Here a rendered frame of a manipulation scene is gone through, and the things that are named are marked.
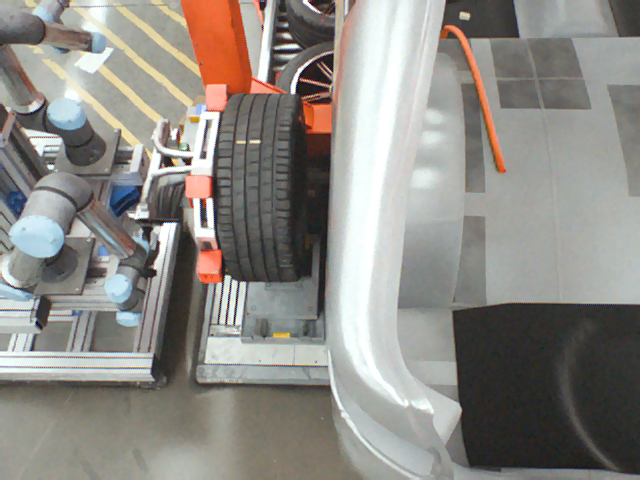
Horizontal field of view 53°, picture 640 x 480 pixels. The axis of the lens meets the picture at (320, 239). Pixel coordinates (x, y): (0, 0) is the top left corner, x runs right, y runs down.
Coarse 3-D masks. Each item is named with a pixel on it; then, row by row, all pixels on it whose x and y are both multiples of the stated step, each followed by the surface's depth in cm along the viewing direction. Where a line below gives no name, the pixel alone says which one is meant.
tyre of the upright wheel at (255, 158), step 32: (256, 96) 217; (288, 96) 213; (224, 128) 201; (256, 128) 200; (288, 128) 200; (224, 160) 197; (256, 160) 196; (288, 160) 196; (224, 192) 197; (256, 192) 196; (288, 192) 196; (224, 224) 199; (256, 224) 199; (288, 224) 198; (224, 256) 207; (256, 256) 206; (288, 256) 205
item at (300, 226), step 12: (300, 120) 226; (300, 132) 238; (300, 144) 244; (300, 156) 247; (300, 168) 250; (300, 180) 251; (300, 192) 252; (300, 204) 251; (300, 216) 250; (300, 228) 247; (300, 240) 243; (300, 252) 235
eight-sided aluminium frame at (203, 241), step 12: (204, 120) 211; (216, 120) 211; (204, 132) 210; (216, 132) 208; (216, 144) 208; (192, 168) 201; (204, 168) 201; (204, 228) 205; (216, 228) 208; (204, 240) 208; (216, 240) 209
